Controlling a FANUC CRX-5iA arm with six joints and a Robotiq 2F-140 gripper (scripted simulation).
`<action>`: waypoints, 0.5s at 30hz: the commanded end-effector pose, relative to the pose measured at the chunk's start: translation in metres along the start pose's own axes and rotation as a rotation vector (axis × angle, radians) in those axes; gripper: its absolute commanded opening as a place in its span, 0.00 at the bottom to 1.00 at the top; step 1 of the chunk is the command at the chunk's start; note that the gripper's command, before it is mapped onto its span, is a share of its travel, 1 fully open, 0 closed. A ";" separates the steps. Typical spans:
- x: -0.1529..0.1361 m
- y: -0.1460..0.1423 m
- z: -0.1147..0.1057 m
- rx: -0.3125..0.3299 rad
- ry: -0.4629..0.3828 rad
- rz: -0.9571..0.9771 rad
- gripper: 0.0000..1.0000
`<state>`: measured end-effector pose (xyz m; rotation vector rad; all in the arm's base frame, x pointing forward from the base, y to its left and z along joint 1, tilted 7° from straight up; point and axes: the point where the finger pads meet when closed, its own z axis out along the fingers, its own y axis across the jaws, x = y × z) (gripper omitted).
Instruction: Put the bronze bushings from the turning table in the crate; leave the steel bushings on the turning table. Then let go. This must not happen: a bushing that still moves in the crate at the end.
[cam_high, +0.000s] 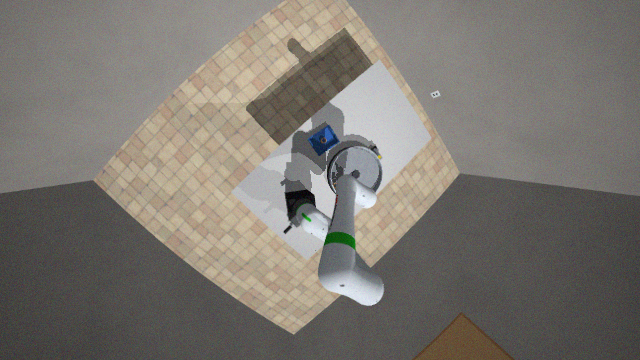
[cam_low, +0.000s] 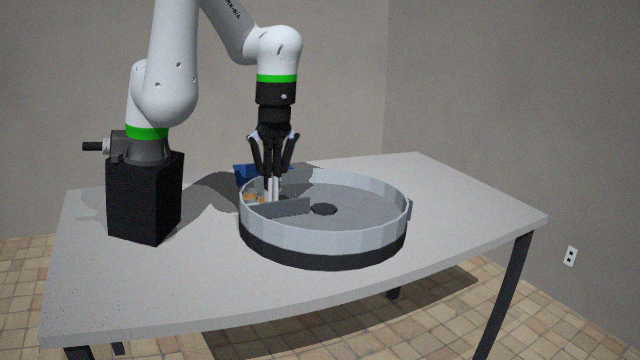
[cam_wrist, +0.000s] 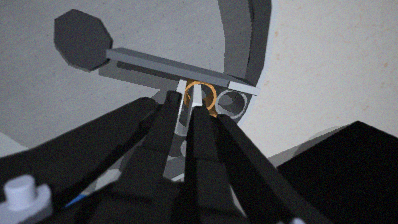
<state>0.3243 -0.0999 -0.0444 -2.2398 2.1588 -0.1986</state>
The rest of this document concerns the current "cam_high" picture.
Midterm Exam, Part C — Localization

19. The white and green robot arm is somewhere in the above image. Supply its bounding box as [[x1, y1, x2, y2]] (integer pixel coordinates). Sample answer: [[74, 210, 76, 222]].
[[283, 174, 384, 306]]

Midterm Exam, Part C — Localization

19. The blue crate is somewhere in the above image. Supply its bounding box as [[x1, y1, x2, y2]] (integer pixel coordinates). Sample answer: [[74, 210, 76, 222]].
[[307, 125, 340, 156]]

